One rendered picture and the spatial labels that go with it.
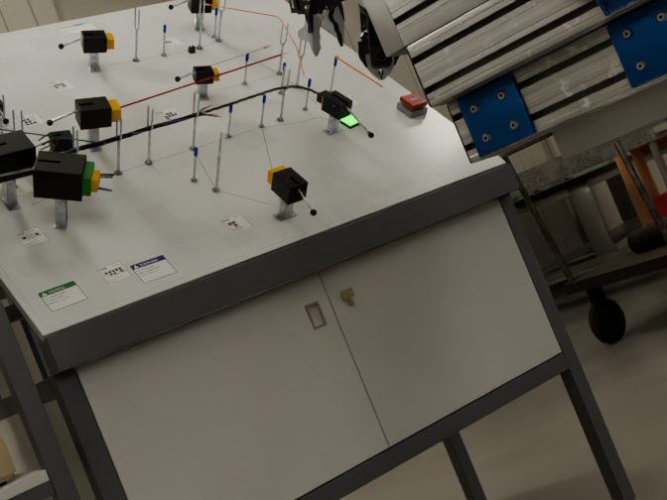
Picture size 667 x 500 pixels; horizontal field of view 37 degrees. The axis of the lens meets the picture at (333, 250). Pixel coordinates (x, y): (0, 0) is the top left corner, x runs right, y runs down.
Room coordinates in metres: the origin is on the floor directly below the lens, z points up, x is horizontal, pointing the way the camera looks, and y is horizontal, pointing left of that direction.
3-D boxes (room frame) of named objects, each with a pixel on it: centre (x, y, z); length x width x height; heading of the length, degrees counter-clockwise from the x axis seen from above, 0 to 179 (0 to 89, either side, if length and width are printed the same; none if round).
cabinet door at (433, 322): (2.23, -0.18, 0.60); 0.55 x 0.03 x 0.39; 124
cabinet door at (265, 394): (1.93, 0.28, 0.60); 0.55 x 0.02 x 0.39; 124
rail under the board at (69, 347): (2.07, 0.04, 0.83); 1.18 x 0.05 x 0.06; 124
